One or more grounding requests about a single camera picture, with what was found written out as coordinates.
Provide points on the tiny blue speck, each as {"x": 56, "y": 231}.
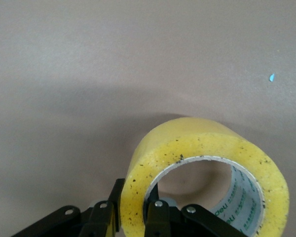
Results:
{"x": 272, "y": 78}

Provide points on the yellowish clear tape roll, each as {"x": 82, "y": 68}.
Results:
{"x": 212, "y": 145}

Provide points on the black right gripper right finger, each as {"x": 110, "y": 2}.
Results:
{"x": 158, "y": 219}

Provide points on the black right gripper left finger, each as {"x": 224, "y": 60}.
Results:
{"x": 98, "y": 219}

